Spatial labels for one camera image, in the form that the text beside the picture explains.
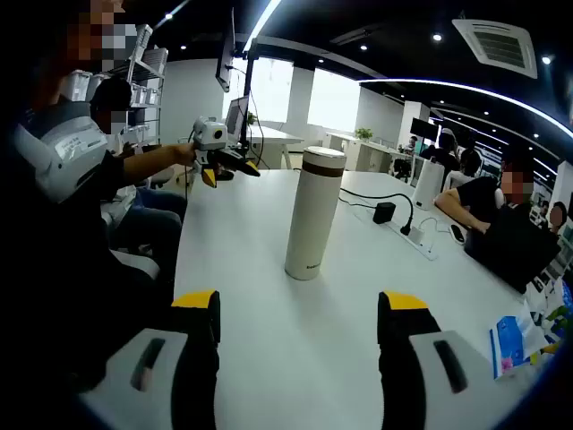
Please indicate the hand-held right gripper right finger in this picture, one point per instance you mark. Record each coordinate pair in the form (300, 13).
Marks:
(403, 389)

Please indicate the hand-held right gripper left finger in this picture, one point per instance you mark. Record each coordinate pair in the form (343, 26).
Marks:
(188, 389)

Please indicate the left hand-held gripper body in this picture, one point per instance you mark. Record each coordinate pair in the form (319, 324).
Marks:
(210, 134)

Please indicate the white brown cup lid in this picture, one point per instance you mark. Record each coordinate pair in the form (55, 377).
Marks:
(323, 159)

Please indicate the white water cup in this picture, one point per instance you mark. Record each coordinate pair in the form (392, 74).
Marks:
(309, 224)

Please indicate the person's left hand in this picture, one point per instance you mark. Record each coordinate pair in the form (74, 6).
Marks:
(184, 153)

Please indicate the silver laptop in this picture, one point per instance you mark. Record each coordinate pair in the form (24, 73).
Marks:
(237, 116)

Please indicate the black monitor pole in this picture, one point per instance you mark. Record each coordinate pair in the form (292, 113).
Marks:
(247, 98)

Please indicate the black monitor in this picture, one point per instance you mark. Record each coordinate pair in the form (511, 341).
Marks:
(225, 54)

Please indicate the shelf rack with bins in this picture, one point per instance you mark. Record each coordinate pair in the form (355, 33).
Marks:
(147, 80)

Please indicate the white table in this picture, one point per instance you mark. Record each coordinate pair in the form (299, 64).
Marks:
(250, 251)

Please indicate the blue tissue pack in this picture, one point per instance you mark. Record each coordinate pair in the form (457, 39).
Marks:
(515, 345)

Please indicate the long ceiling light strip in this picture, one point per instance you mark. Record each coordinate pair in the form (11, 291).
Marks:
(264, 22)

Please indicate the green potted plant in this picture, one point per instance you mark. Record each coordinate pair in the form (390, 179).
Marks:
(364, 133)

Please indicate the white power strip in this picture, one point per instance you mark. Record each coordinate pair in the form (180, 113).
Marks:
(427, 253)

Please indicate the white chest device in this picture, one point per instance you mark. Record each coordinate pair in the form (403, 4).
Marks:
(62, 157)

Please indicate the black power adapter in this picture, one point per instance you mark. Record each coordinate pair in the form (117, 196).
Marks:
(384, 212)

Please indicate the blue white packets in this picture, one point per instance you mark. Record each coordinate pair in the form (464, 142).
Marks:
(557, 309)

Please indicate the person's black shirt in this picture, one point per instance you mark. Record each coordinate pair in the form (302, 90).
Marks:
(53, 277)

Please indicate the black laptop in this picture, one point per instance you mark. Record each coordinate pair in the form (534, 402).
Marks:
(510, 251)

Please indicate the tall white appliance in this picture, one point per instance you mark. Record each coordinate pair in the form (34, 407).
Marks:
(429, 186)

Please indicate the ceiling air conditioner vent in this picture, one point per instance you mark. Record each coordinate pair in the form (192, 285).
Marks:
(497, 45)

